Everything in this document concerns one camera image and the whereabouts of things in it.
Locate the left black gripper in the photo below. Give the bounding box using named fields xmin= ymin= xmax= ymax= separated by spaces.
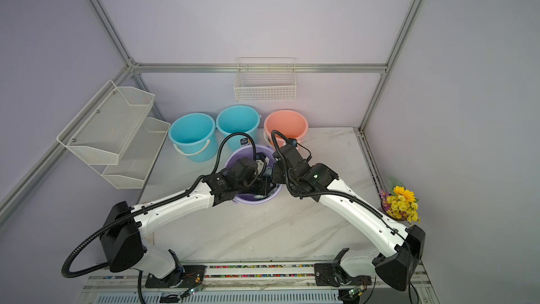
xmin=237 ymin=176 xmax=276 ymax=196

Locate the purple plastic bucket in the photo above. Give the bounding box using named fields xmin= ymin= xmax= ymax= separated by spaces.
xmin=225 ymin=144 xmax=284 ymax=205

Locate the pink plastic bucket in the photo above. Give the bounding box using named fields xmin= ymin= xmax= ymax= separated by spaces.
xmin=264 ymin=110 xmax=309 ymax=147

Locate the teal plastic bucket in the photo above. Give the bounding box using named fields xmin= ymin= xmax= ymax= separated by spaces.
xmin=168 ymin=113 xmax=219 ymax=163
xmin=216 ymin=105 xmax=261 ymax=144

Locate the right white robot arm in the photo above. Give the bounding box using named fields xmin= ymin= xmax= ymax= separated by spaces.
xmin=274 ymin=144 xmax=426 ymax=291

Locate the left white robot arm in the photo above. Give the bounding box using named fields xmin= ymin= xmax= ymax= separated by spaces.
xmin=100 ymin=158 xmax=275 ymax=280

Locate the yellow artificial flower bouquet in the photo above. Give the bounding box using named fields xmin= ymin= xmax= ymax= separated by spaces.
xmin=379 ymin=175 xmax=421 ymax=224

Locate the white mesh two-tier shelf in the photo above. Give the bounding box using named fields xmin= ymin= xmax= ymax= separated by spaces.
xmin=57 ymin=80 xmax=170 ymax=189

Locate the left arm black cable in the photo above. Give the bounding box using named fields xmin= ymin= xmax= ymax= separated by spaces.
xmin=60 ymin=131 xmax=258 ymax=304

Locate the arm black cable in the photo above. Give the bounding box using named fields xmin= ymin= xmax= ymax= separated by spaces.
xmin=60 ymin=131 xmax=258 ymax=304
xmin=269 ymin=129 xmax=420 ymax=304

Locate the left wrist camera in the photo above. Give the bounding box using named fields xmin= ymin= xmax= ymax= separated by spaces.
xmin=255 ymin=153 xmax=269 ymax=177

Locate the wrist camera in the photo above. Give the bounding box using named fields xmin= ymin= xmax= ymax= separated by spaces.
xmin=286 ymin=138 xmax=298 ymax=147
xmin=255 ymin=153 xmax=269 ymax=177

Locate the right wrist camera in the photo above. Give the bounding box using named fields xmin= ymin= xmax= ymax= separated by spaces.
xmin=286 ymin=138 xmax=298 ymax=147

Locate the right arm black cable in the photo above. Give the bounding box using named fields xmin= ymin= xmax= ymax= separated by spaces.
xmin=269 ymin=129 xmax=420 ymax=304

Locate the white wire wall basket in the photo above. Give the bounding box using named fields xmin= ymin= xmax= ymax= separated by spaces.
xmin=233 ymin=57 xmax=297 ymax=102

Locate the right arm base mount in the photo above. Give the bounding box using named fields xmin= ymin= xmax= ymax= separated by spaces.
xmin=314 ymin=248 xmax=373 ymax=288

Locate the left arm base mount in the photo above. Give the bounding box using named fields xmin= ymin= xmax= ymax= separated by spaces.
xmin=145 ymin=249 xmax=207 ymax=289

